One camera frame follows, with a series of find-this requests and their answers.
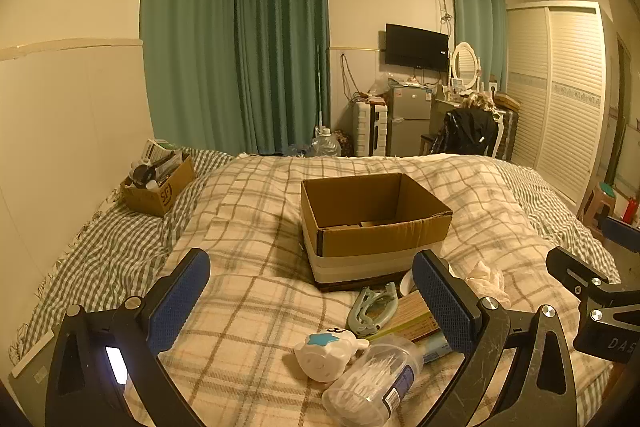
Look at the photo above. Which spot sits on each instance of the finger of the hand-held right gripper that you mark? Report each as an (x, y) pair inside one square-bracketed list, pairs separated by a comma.
[(622, 234), (575, 269)]

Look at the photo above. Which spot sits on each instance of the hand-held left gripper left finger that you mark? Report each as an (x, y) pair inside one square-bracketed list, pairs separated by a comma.
[(180, 302)]

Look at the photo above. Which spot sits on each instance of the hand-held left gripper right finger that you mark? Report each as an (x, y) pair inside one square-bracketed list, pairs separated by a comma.
[(440, 302)]

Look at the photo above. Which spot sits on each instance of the pale green folding hanger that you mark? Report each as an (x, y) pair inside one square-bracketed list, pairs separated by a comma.
[(372, 307)]

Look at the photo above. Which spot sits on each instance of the large cardboard box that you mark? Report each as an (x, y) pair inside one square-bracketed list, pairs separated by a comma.
[(370, 252)]

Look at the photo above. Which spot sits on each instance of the clear cotton swab jar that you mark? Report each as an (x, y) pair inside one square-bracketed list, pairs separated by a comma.
[(370, 382)]

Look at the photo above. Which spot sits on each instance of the white toy with blue star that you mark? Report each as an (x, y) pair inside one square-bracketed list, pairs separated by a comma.
[(325, 354)]

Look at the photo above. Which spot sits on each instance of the red bottle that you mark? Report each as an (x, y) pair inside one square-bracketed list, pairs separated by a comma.
[(630, 209)]

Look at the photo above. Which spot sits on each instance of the plastic stool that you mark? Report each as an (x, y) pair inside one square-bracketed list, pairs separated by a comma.
[(600, 207)]

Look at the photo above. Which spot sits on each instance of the white cup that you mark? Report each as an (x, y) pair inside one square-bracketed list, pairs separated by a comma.
[(407, 282)]

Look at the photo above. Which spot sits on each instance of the blue and white tube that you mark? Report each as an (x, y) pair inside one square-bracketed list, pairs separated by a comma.
[(435, 349)]

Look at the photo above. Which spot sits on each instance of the crumpled white cloth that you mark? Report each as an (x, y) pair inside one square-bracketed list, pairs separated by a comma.
[(485, 279)]

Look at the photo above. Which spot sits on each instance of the green checked bed sheet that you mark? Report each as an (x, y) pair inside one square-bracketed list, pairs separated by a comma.
[(110, 242)]

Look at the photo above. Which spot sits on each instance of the small brown cardboard box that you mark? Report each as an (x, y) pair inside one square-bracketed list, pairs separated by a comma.
[(165, 194)]

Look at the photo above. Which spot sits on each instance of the beige plaid blanket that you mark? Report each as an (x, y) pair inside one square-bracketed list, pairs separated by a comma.
[(250, 217)]

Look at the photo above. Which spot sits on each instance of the black and white plush toy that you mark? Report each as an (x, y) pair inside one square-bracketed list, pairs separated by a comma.
[(142, 174)]

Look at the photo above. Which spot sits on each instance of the white slatted wardrobe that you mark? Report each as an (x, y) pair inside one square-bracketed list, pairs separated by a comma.
[(565, 97)]

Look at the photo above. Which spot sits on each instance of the white and green carton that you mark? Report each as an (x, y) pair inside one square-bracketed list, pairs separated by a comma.
[(160, 149)]

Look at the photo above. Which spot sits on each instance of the white flat device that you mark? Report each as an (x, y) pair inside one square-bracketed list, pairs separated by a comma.
[(32, 357)]

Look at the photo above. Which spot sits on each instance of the brown patterned suitcase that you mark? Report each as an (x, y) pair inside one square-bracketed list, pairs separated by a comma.
[(507, 127)]

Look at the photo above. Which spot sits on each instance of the black jacket on chair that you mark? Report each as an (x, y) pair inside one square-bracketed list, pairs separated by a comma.
[(467, 132)]

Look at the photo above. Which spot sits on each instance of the grey small fridge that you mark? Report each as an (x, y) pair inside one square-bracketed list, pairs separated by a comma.
[(410, 122)]

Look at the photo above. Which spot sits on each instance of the white suitcase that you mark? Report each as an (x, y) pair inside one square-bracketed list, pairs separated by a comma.
[(369, 129)]

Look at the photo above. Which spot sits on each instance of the large clear water bottle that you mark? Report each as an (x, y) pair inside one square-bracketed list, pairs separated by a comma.
[(326, 144)]

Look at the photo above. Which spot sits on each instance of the white oval vanity mirror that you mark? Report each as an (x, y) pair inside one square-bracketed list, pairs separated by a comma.
[(466, 62)]

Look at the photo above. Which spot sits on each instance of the white pole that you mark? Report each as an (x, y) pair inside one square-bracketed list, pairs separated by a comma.
[(319, 92)]

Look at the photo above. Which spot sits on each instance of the light green curtain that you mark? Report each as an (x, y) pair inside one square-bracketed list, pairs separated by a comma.
[(475, 12)]

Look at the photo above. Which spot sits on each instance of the wide green curtain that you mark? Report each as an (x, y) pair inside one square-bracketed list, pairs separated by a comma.
[(185, 32)]

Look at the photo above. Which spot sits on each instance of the black wall television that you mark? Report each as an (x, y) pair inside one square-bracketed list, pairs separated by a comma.
[(415, 47)]

